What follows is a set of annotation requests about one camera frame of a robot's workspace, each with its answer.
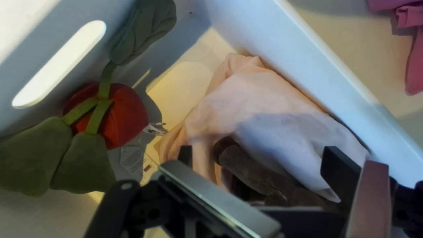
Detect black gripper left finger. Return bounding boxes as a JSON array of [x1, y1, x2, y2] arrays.
[[83, 144, 284, 238]]

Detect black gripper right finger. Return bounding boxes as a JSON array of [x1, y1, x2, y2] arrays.
[[320, 146, 423, 238]]

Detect brown moose toy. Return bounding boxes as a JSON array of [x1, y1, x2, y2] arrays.
[[213, 136, 338, 209]]

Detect peach shirt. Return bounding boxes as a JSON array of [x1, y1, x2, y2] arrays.
[[156, 52, 372, 205]]

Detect pink shirt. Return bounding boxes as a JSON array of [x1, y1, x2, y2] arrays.
[[365, 0, 423, 97]]

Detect red turnip plushie green leaves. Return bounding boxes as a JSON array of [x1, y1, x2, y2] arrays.
[[0, 0, 178, 199]]

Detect white plastic basket with handles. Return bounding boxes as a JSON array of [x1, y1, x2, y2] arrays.
[[0, 0, 423, 238]]

